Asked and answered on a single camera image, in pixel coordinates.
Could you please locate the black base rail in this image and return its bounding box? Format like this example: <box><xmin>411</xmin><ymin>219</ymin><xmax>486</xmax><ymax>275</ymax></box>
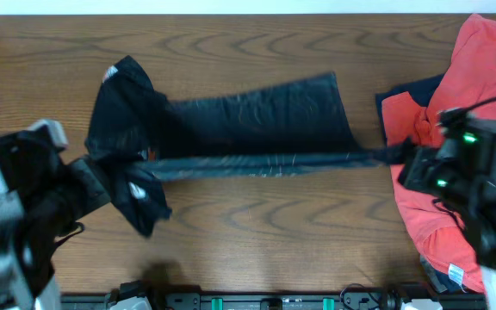
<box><xmin>61</xmin><ymin>282</ymin><xmax>488</xmax><ymax>310</ymax></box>

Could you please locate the black orange-patterned jersey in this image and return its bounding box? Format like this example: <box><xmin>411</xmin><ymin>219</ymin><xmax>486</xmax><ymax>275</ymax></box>
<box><xmin>85</xmin><ymin>57</ymin><xmax>412</xmax><ymax>237</ymax></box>

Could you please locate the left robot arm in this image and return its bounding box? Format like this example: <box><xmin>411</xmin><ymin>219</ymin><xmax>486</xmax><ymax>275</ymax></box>
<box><xmin>0</xmin><ymin>127</ymin><xmax>110</xmax><ymax>309</ymax></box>

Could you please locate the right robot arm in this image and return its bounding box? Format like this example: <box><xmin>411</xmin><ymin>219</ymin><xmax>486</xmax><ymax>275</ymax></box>
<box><xmin>399</xmin><ymin>108</ymin><xmax>496</xmax><ymax>309</ymax></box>

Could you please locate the red t-shirt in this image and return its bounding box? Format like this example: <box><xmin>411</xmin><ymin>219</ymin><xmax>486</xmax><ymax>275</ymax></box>
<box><xmin>382</xmin><ymin>14</ymin><xmax>496</xmax><ymax>293</ymax></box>

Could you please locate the navy blue garment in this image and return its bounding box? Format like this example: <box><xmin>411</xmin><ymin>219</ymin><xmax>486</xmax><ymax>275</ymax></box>
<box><xmin>375</xmin><ymin>74</ymin><xmax>443</xmax><ymax>142</ymax></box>

